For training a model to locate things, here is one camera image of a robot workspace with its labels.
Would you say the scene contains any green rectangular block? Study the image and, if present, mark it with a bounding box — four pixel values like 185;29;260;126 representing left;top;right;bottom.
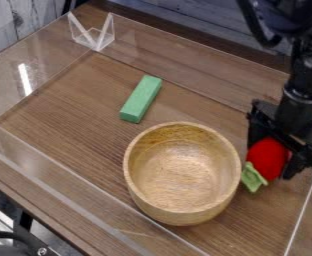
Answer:
120;75;163;123

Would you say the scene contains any clear acrylic corner bracket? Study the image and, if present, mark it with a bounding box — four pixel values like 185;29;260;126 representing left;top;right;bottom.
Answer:
66;12;114;52

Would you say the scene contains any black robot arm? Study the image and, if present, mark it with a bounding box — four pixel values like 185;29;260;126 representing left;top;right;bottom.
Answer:
236;0;312;180

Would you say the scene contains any red plush strawberry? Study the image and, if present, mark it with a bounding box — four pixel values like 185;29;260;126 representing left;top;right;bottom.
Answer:
241;137;291;193

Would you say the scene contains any black cable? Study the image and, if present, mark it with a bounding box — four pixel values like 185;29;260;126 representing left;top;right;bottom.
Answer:
0;229;30;256

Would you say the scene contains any wooden bowl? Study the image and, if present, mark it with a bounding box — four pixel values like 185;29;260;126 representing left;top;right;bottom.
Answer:
122;122;241;226

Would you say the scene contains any black table leg bracket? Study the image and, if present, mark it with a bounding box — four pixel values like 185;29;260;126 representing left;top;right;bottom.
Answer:
13;211;60;256

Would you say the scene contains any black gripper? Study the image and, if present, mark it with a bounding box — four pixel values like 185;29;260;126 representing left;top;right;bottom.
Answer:
247;88;312;180

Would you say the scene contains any clear acrylic enclosure wall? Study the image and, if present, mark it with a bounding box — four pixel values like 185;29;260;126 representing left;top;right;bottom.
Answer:
0;126;208;256

